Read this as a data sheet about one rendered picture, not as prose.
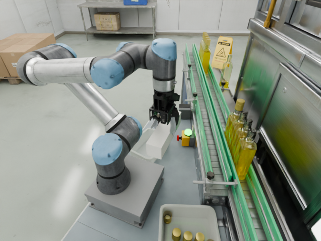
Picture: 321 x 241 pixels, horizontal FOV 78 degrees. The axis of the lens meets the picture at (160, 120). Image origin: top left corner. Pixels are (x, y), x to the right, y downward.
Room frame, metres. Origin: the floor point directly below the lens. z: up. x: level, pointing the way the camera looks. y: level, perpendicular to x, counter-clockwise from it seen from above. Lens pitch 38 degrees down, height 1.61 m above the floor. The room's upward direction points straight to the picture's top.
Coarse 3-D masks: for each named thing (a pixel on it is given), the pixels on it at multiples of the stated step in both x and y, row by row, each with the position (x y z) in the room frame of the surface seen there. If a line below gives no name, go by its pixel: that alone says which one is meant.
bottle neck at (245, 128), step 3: (246, 120) 0.62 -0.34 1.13; (249, 120) 0.62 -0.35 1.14; (252, 120) 0.61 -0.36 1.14; (246, 123) 0.60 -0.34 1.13; (249, 123) 0.60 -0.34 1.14; (243, 126) 0.61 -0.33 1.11; (246, 126) 0.60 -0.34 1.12; (249, 126) 0.60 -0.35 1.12; (243, 129) 0.61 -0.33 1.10; (246, 129) 0.60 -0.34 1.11
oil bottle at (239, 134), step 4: (240, 128) 0.62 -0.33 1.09; (236, 132) 0.62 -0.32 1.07; (240, 132) 0.60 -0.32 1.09; (244, 132) 0.60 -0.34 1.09; (236, 136) 0.61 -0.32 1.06; (240, 136) 0.59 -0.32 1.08; (244, 136) 0.58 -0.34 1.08; (236, 140) 0.60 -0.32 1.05; (232, 144) 0.63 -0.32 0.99; (236, 144) 0.59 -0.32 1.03; (232, 148) 0.62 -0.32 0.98; (232, 152) 0.60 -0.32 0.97; (232, 156) 0.59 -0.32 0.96
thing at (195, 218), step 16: (160, 208) 0.41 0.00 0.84; (176, 208) 0.42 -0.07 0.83; (192, 208) 0.42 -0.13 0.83; (208, 208) 0.42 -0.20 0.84; (160, 224) 0.35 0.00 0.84; (176, 224) 0.39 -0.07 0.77; (192, 224) 0.39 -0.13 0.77; (208, 224) 0.39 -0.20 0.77; (160, 240) 0.30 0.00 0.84; (192, 240) 0.33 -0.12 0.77
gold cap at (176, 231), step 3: (174, 228) 0.35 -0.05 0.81; (177, 228) 0.35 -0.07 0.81; (174, 231) 0.34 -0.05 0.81; (177, 231) 0.34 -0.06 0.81; (180, 231) 0.34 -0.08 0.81; (174, 234) 0.33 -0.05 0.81; (177, 234) 0.33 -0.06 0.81; (180, 234) 0.33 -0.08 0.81; (174, 237) 0.32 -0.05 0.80; (177, 237) 0.32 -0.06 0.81; (180, 237) 0.33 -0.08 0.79; (174, 240) 0.32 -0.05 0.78; (177, 240) 0.32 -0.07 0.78
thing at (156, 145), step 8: (160, 128) 0.60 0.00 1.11; (168, 128) 0.60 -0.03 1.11; (152, 136) 0.55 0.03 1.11; (160, 136) 0.55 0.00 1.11; (168, 136) 0.56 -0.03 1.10; (152, 144) 0.51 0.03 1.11; (160, 144) 0.51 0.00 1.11; (168, 144) 0.56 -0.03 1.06; (152, 152) 0.50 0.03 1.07; (160, 152) 0.49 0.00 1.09
